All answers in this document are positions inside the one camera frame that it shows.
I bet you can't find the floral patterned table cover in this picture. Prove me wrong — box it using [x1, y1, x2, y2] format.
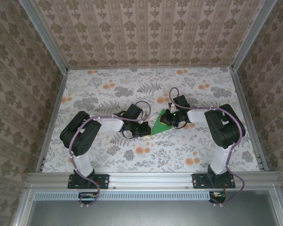
[41, 67, 262, 174]

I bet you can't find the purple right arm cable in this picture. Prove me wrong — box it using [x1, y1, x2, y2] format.
[168, 87, 245, 208]

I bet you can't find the wide aluminium mounting rail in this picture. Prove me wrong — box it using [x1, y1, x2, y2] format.
[26, 171, 282, 190]

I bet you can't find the grey metal sheet panel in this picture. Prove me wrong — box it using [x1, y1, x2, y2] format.
[26, 200, 282, 226]

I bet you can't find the aluminium side rail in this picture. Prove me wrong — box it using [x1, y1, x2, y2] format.
[229, 67, 269, 172]
[35, 69, 71, 174]

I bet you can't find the green paper sheet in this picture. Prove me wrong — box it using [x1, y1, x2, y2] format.
[149, 108, 173, 137]

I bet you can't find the grey slotted cable duct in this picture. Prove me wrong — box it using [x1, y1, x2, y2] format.
[34, 190, 227, 201]

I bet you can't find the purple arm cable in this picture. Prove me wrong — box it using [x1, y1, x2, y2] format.
[70, 101, 152, 209]
[168, 87, 245, 208]

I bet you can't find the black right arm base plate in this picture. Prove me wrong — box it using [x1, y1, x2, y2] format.
[192, 173, 236, 189]

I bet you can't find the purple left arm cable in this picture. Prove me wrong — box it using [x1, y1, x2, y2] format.
[70, 101, 152, 209]

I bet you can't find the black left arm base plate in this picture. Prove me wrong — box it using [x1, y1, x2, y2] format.
[68, 173, 110, 189]

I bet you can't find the small electronics board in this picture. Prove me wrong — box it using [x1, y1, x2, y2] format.
[79, 192, 97, 204]
[209, 191, 227, 203]

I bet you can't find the aluminium frame post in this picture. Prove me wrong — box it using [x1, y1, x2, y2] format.
[230, 0, 273, 73]
[18, 0, 69, 73]

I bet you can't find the short aluminium frame beam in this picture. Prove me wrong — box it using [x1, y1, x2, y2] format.
[268, 189, 283, 226]
[12, 189, 36, 226]

